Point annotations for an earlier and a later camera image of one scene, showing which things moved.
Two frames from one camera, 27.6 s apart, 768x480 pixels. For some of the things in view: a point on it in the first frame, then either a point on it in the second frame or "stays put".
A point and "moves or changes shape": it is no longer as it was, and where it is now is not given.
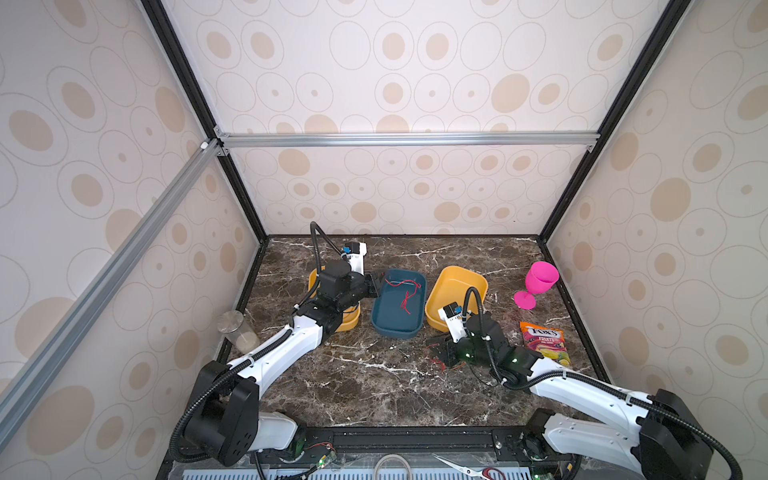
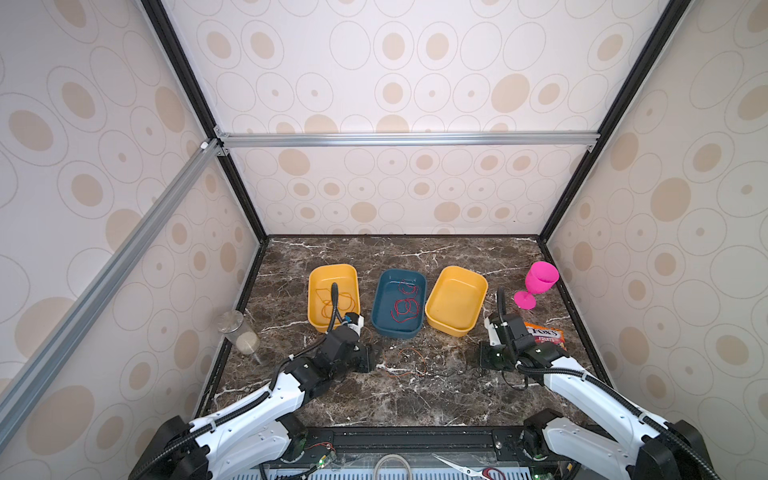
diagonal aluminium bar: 22,387 stays put
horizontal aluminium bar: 307,140 stays put
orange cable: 437,361 moves or changes shape
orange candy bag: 548,340 stays put
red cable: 404,302 moves or changes shape
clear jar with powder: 234,326 stays put
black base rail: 520,445 stays put
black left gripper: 371,286 to 364,355
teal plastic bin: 399,304 stays put
